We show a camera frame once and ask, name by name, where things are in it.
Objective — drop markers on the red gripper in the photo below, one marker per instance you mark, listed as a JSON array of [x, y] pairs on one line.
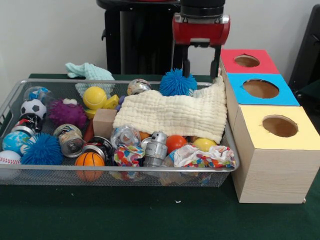
[[201, 32]]

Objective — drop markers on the blue spiky ball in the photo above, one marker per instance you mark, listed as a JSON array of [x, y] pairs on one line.
[[175, 83], [42, 150]]

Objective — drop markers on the cream muslin cloth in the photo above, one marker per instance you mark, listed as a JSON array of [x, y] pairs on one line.
[[175, 115]]

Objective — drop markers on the mint green muslin cloth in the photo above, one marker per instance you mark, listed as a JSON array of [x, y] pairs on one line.
[[92, 71]]

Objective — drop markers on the silver mesh bin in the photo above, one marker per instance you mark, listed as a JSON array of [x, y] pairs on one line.
[[150, 176]]

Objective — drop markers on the wooden box with three holes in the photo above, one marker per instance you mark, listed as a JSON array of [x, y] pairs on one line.
[[275, 172]]

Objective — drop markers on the orange ball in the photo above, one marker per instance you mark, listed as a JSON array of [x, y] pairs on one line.
[[175, 143]]

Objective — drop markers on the silver plastic toy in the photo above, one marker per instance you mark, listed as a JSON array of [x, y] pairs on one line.
[[156, 150]]

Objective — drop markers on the black chair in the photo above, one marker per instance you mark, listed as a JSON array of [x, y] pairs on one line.
[[308, 50]]

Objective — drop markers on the yellow tennis ball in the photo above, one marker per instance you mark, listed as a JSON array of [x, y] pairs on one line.
[[94, 98]]

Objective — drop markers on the purple knobbly toy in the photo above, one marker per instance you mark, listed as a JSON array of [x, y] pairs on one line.
[[67, 112]]

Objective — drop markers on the small orange basketball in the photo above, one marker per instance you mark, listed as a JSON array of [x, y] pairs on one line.
[[90, 160]]

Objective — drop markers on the dark green table cloth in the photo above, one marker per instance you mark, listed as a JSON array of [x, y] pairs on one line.
[[150, 212]]

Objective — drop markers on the small soccer ball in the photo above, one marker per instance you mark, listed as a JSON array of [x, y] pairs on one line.
[[33, 108]]

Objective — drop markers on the globe print ball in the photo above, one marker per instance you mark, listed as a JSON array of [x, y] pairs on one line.
[[13, 142]]

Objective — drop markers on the small white baseball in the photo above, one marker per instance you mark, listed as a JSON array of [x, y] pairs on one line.
[[9, 158]]

